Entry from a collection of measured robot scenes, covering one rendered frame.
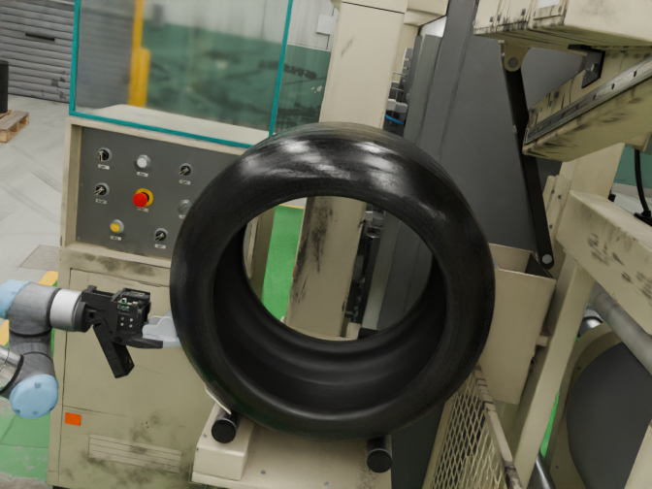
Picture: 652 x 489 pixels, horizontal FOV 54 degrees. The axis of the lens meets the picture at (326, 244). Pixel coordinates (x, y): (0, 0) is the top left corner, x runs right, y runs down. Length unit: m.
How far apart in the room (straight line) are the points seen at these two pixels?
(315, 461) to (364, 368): 0.21
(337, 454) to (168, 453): 0.90
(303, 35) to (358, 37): 8.71
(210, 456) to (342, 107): 0.72
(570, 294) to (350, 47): 0.68
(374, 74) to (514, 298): 0.55
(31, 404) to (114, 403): 0.91
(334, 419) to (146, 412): 1.04
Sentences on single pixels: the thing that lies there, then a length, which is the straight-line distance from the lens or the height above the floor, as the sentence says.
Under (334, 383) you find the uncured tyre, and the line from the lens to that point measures 1.36.
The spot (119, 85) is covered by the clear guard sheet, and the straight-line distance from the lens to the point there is 1.82.
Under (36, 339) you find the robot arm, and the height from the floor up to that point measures 0.97.
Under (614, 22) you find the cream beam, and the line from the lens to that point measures 0.75.
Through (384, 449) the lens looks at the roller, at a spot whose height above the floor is 0.92.
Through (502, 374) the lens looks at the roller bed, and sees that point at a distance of 1.46.
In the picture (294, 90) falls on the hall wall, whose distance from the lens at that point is 9.99.
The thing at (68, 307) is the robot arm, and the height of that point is 1.05.
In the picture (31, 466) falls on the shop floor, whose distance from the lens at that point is 2.58.
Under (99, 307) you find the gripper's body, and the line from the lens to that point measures 1.24.
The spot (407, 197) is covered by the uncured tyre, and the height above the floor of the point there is 1.38.
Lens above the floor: 1.58
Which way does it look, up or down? 18 degrees down
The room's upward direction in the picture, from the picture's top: 11 degrees clockwise
